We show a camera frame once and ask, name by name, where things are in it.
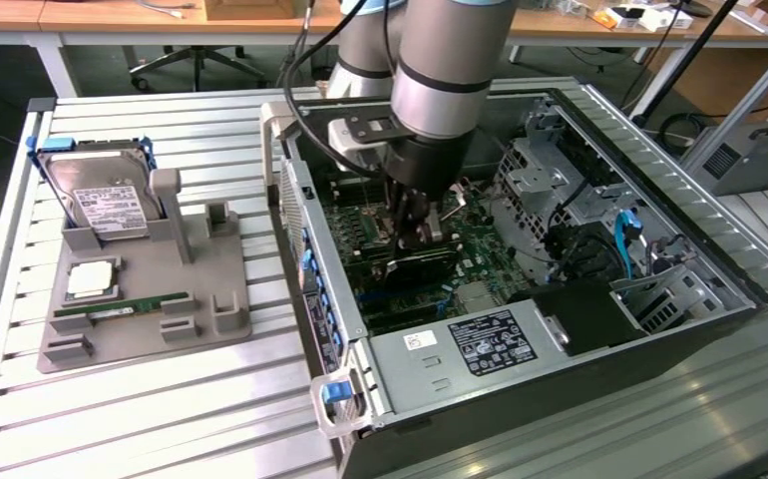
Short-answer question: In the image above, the grey parts rack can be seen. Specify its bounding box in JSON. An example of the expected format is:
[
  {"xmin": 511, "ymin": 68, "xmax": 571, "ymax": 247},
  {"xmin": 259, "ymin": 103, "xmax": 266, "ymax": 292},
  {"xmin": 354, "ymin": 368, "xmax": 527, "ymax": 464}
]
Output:
[{"xmin": 36, "ymin": 167, "xmax": 259, "ymax": 375}]

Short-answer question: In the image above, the small white box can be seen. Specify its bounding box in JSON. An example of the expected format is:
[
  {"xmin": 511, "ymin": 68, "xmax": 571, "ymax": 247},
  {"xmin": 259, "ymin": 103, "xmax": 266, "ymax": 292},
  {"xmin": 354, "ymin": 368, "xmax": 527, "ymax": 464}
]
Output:
[{"xmin": 642, "ymin": 9, "xmax": 695, "ymax": 34}]

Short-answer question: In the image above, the graphics card with metal bracket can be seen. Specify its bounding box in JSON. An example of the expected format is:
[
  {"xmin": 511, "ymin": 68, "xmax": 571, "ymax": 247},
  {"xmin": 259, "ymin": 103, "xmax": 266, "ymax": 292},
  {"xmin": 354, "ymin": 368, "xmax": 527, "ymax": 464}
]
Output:
[{"xmin": 368, "ymin": 242, "xmax": 459, "ymax": 289}]

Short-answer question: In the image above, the open black PC case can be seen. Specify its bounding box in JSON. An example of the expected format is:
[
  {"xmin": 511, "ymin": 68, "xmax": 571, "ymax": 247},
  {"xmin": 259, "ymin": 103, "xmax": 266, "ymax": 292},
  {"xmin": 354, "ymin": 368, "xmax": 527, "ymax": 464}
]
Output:
[{"xmin": 260, "ymin": 87, "xmax": 768, "ymax": 479}]

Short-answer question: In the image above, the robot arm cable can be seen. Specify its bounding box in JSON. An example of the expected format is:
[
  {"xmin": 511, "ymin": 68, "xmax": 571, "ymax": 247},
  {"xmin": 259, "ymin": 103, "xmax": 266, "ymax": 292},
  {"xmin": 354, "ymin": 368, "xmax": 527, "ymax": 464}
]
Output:
[{"xmin": 282, "ymin": 0, "xmax": 398, "ymax": 174}]

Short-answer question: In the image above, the metal disk bay cage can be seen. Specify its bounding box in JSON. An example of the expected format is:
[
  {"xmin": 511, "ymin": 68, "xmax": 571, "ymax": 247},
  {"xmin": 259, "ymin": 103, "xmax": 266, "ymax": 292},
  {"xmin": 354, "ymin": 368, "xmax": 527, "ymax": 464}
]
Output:
[{"xmin": 492, "ymin": 137, "xmax": 624, "ymax": 236}]

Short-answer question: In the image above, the white cable on desk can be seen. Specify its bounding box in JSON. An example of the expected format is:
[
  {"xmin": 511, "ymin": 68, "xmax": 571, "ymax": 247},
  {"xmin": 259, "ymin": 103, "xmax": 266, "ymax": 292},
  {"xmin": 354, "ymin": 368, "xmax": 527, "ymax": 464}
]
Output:
[{"xmin": 140, "ymin": 0, "xmax": 198, "ymax": 19}]

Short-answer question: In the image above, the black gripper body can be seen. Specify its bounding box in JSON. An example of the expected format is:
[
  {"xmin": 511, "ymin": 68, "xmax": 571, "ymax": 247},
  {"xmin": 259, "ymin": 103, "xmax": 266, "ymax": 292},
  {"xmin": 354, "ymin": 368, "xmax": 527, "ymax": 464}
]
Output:
[{"xmin": 383, "ymin": 132, "xmax": 476, "ymax": 199}]

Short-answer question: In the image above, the grey box with black handle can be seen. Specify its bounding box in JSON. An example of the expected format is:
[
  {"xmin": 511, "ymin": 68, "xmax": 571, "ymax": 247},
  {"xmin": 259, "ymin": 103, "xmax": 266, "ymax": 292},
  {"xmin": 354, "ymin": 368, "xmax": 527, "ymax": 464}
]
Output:
[{"xmin": 682, "ymin": 124, "xmax": 768, "ymax": 197}]

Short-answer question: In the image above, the orange and white box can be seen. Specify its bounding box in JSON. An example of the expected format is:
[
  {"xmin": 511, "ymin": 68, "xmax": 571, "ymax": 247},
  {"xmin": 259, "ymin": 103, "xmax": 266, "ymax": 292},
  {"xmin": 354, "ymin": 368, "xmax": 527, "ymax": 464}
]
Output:
[{"xmin": 592, "ymin": 5, "xmax": 644, "ymax": 30}]

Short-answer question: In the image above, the blue disk wire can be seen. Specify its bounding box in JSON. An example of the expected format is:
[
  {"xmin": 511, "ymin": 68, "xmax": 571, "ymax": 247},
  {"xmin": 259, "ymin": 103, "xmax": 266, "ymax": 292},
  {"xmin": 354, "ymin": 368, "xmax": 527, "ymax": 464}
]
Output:
[{"xmin": 614, "ymin": 209, "xmax": 642, "ymax": 280}]

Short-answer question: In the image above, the silver chipset heatsink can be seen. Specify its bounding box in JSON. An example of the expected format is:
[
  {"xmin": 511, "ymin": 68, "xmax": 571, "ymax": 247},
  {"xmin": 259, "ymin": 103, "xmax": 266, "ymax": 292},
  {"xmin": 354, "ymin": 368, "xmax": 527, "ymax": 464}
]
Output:
[{"xmin": 455, "ymin": 283, "xmax": 498, "ymax": 310}]

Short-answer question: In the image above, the brown cardboard box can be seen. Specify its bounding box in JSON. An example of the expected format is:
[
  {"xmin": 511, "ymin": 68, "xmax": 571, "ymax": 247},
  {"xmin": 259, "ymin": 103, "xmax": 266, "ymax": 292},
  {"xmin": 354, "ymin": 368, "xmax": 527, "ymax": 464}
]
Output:
[{"xmin": 204, "ymin": 0, "xmax": 299, "ymax": 21}]

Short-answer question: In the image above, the green motherboard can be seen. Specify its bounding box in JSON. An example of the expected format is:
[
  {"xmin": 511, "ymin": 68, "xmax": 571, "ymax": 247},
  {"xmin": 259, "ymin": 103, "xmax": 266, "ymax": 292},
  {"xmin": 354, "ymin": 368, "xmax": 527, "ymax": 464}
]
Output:
[{"xmin": 320, "ymin": 172, "xmax": 538, "ymax": 335}]

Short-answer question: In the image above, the black tripod pole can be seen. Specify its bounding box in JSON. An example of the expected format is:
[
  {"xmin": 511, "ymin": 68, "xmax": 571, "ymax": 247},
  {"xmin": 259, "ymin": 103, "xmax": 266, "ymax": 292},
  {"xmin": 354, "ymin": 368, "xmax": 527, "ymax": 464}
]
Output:
[{"xmin": 632, "ymin": 0, "xmax": 742, "ymax": 126}]

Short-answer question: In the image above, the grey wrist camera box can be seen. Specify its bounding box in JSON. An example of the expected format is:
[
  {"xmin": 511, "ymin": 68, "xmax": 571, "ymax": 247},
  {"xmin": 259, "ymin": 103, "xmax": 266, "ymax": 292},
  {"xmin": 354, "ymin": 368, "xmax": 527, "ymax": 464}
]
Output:
[{"xmin": 327, "ymin": 117, "xmax": 402, "ymax": 174}]

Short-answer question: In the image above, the metal socket cover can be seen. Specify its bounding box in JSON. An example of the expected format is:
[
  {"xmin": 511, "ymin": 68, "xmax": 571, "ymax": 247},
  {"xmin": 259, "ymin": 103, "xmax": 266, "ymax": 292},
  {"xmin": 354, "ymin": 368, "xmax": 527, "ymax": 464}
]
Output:
[{"xmin": 446, "ymin": 182, "xmax": 471, "ymax": 221}]

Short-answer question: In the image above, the grey power supply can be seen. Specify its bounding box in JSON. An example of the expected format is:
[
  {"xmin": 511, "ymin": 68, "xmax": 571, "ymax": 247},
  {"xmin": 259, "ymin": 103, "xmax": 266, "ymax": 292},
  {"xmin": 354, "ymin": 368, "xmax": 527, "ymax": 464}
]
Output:
[{"xmin": 367, "ymin": 298, "xmax": 571, "ymax": 415}]

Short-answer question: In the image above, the green RAM stick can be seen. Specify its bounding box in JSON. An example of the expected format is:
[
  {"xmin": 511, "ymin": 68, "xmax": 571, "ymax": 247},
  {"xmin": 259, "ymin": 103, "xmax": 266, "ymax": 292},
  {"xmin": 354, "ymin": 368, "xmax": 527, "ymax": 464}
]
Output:
[{"xmin": 55, "ymin": 293, "xmax": 192, "ymax": 320}]

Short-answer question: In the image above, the hard disk in blue carrier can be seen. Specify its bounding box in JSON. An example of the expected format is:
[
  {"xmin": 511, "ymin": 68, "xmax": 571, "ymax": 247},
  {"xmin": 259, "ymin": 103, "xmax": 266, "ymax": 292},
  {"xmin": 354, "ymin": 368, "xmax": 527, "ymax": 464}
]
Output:
[{"xmin": 26, "ymin": 134, "xmax": 166, "ymax": 243}]

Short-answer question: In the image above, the long wooden desk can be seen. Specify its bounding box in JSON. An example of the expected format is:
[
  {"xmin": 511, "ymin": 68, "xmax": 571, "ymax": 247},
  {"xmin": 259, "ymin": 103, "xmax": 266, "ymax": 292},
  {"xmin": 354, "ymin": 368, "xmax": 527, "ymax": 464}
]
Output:
[{"xmin": 0, "ymin": 0, "xmax": 768, "ymax": 51}]

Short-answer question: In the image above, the silver CPU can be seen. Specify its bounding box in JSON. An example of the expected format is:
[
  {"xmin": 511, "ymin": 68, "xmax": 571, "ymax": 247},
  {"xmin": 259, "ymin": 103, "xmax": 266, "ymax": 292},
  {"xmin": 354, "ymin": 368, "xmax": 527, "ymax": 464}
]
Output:
[{"xmin": 67, "ymin": 262, "xmax": 119, "ymax": 295}]

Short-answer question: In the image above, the black office chair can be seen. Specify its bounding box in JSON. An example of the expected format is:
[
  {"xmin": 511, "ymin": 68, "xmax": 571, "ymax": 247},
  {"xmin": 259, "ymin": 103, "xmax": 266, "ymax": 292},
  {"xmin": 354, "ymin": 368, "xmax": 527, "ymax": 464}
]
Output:
[{"xmin": 128, "ymin": 44, "xmax": 270, "ymax": 93}]

